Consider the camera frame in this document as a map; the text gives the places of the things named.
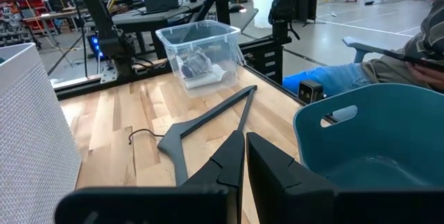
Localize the black table-level camera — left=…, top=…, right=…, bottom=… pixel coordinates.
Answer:
left=297, top=79, right=325, bottom=105

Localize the black tablet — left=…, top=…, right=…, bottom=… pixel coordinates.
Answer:
left=383, top=49, right=444, bottom=72

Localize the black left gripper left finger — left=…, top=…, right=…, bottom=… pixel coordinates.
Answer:
left=53, top=129, right=246, bottom=224

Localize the teal plastic bin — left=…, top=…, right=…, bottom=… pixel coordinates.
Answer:
left=293, top=83, right=444, bottom=191

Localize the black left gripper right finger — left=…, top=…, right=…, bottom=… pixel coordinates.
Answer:
left=246, top=132, right=444, bottom=224

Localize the white cloth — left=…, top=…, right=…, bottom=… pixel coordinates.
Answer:
left=176, top=55, right=227, bottom=90

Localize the grey chair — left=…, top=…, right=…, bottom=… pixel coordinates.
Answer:
left=342, top=36, right=393, bottom=64

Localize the white perforated plastic basket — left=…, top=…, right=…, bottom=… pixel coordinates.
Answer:
left=0, top=42, right=83, bottom=224

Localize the person's hand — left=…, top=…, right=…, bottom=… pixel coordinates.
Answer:
left=405, top=62, right=444, bottom=92

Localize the dark grey clothes hanger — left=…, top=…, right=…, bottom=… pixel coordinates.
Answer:
left=128, top=84, right=258, bottom=187

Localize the dark grey desk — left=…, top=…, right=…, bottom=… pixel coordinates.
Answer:
left=110, top=0, right=259, bottom=58

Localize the person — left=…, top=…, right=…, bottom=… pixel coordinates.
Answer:
left=282, top=0, right=444, bottom=96

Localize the black control box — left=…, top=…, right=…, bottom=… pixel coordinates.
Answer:
left=239, top=35, right=292, bottom=85

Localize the clear plastic container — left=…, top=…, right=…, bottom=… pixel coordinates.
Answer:
left=155, top=19, right=242, bottom=99

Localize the navy white-striped Puma garment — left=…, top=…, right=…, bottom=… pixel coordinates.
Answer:
left=180, top=52, right=213, bottom=78

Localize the red parts shelf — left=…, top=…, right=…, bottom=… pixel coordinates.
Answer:
left=0, top=0, right=56, bottom=48

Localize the black aluminium rig frame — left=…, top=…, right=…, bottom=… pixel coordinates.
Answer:
left=51, top=0, right=306, bottom=102

